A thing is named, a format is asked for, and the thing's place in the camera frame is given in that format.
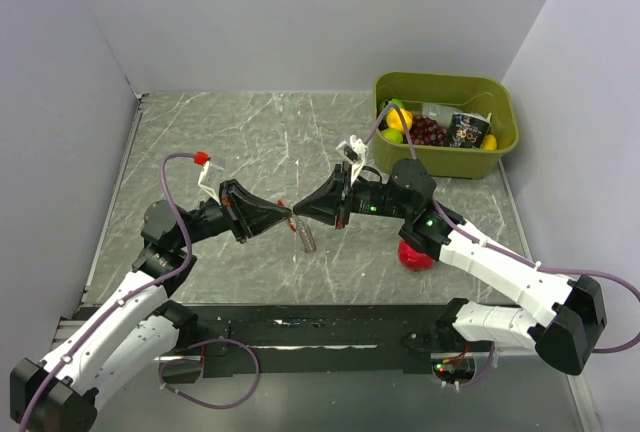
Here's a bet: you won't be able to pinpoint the dark red grape bunch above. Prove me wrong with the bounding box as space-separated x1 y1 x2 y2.
410 115 448 147

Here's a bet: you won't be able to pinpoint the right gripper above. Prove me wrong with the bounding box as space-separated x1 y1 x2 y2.
293 161 412 230

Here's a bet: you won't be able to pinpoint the red dragon fruit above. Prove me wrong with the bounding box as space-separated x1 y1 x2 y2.
397 240 434 272

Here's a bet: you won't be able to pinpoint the yellow lemon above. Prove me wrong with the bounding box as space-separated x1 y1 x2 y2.
386 108 413 133

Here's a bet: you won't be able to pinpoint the olive green plastic bin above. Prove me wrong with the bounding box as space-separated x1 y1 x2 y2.
373 71 520 179

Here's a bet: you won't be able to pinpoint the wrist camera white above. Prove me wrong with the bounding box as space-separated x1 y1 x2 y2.
335 135 368 185
198 158 226 203

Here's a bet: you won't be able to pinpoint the aluminium frame rail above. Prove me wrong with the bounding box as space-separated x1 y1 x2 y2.
93 350 601 431

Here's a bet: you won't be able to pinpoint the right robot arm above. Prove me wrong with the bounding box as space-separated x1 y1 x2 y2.
293 159 606 375

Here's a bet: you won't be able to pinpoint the small yellow fruit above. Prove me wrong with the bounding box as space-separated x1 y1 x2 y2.
481 134 498 151

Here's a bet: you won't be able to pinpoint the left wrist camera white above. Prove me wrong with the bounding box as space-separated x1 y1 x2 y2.
198 158 226 203

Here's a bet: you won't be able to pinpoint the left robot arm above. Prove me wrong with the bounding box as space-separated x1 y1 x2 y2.
10 180 291 431

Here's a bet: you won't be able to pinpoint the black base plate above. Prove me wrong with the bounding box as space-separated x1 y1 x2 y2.
159 304 490 378

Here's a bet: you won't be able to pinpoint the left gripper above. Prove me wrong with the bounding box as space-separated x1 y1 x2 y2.
175 178 291 248

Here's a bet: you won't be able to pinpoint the black drink carton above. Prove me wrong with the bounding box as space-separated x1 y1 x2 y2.
444 112 491 149

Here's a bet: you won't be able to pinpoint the green lime lower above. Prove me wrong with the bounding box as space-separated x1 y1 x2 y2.
381 128 404 144

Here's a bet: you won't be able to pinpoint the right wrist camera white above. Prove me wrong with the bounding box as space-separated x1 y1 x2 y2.
335 135 368 185

